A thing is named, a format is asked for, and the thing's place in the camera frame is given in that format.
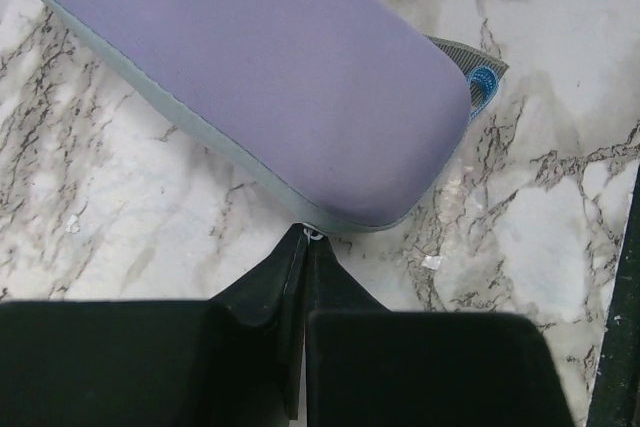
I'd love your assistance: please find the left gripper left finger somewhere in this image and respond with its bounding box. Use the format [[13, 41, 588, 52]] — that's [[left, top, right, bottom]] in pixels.
[[1, 234, 305, 426]]

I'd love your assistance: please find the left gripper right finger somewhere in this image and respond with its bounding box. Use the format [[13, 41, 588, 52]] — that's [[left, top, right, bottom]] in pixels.
[[306, 239, 573, 427]]

